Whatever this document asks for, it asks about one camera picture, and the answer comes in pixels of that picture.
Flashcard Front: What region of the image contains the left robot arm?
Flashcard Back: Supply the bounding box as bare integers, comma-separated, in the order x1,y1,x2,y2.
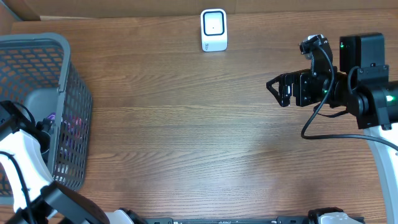
1,101,145,224

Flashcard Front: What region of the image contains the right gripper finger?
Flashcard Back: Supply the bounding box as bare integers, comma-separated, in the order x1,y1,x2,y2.
266,83,288,107
266,74,285,89

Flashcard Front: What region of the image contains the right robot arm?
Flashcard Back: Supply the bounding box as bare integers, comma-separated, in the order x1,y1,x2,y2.
266,32,397,223

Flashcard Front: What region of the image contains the purple sanitary pad pack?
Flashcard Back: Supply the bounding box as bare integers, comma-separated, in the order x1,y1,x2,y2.
58,116,86,159

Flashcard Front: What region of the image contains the grey plastic basket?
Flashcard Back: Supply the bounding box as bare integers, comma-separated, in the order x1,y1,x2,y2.
1,33,93,190

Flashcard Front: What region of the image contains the white barcode scanner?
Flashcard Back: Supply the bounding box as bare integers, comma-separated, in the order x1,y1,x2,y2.
200,8,228,52

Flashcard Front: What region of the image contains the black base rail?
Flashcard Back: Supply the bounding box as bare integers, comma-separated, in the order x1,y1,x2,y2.
144,217,364,224

